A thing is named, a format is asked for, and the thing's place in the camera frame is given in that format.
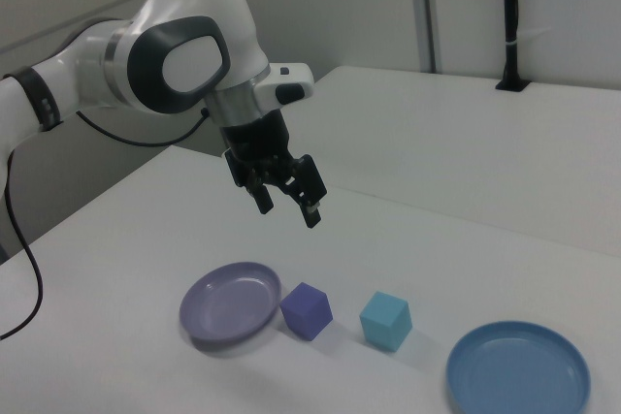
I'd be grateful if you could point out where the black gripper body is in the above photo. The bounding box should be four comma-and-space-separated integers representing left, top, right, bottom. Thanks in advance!
217, 111, 298, 190

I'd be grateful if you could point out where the purple cube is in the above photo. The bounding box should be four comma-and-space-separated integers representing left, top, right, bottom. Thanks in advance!
278, 281, 335, 340

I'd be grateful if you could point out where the cyan cube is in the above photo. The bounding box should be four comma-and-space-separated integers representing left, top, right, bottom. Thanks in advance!
358, 290, 413, 353

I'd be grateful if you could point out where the purple plate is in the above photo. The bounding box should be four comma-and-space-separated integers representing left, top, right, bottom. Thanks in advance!
178, 261, 283, 343

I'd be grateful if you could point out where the black pole with clamp base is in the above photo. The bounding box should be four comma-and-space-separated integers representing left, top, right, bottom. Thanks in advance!
494, 0, 531, 93

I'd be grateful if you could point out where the blue plate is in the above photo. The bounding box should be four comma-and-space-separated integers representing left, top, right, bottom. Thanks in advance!
444, 320, 592, 414

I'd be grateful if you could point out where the long black arm cable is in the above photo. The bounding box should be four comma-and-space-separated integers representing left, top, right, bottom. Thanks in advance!
0, 107, 211, 341

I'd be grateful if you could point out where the grey partition post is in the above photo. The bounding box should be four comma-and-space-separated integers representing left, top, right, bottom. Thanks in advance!
415, 0, 441, 74

